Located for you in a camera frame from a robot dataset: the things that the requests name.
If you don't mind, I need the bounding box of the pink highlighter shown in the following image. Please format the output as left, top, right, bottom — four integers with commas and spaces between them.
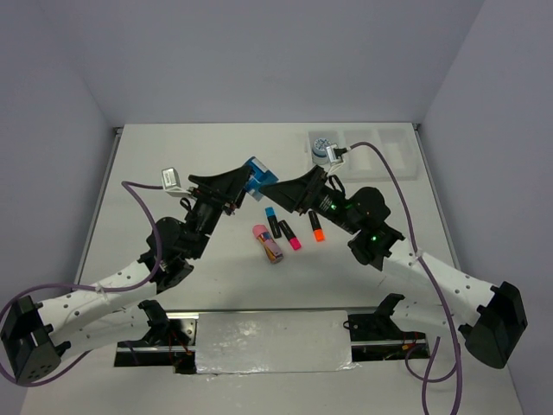
278, 220, 302, 251

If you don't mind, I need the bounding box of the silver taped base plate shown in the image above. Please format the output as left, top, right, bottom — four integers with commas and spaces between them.
195, 310, 353, 374

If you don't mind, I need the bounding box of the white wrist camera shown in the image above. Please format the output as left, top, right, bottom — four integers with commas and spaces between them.
325, 144, 349, 176
162, 168, 189, 198

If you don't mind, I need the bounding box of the blue tape roll pack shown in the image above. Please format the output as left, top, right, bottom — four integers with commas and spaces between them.
245, 156, 279, 201

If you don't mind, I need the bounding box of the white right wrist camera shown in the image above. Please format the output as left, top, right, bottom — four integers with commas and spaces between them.
325, 144, 349, 176

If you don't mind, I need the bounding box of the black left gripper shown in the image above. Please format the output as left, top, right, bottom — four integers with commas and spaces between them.
186, 165, 253, 259

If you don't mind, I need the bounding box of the clear right container bin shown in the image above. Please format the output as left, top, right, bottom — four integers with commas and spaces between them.
378, 128, 417, 181

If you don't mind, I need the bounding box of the round blue tape tin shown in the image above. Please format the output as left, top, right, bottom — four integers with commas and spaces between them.
311, 137, 333, 165

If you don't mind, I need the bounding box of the blue highlighter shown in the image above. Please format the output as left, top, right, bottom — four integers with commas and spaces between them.
264, 207, 282, 239

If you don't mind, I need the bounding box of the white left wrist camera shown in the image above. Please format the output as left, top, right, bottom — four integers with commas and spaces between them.
162, 168, 189, 198

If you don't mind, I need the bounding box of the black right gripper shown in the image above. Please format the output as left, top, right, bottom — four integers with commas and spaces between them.
258, 164, 360, 234

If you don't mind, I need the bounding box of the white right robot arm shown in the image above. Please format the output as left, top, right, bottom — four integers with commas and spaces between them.
260, 167, 528, 369

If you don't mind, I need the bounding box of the orange highlighter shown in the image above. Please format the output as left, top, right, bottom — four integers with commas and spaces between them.
308, 211, 325, 242

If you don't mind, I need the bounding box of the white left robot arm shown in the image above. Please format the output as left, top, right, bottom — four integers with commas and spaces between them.
1, 164, 253, 387

